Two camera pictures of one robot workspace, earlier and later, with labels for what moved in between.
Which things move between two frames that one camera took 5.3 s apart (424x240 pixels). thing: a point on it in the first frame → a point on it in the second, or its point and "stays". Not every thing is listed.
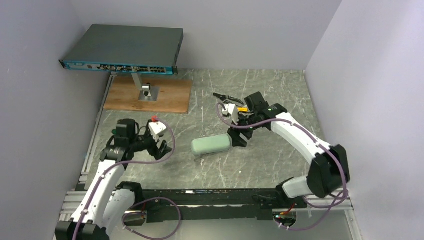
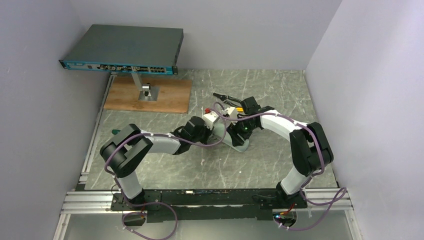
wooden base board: [173, 96] stays
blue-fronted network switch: [126, 48] stays
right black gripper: [240, 133] stays
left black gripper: [156, 147] → [219, 130]
